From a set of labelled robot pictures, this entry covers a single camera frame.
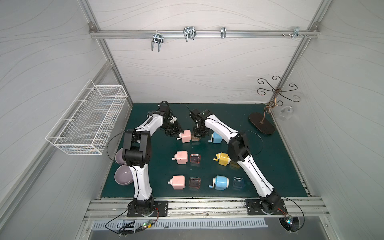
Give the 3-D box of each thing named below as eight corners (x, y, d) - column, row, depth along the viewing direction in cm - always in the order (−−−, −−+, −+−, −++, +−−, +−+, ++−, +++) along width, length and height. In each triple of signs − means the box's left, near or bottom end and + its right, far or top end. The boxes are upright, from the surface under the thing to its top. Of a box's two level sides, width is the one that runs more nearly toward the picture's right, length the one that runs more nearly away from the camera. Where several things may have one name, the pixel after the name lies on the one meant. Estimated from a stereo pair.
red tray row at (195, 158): (190, 163, 91) (190, 161, 89) (190, 155, 95) (190, 153, 93) (200, 163, 91) (200, 162, 89) (200, 155, 95) (200, 153, 93)
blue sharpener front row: (209, 190, 80) (210, 186, 75) (208, 179, 84) (209, 175, 78) (227, 190, 80) (229, 186, 75) (225, 179, 84) (228, 175, 78)
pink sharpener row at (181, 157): (173, 164, 90) (172, 159, 85) (174, 156, 93) (173, 151, 88) (187, 164, 90) (187, 159, 85) (187, 156, 93) (187, 151, 88)
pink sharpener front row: (169, 189, 80) (167, 186, 75) (170, 178, 84) (168, 175, 79) (185, 189, 80) (184, 186, 75) (185, 179, 84) (184, 175, 79)
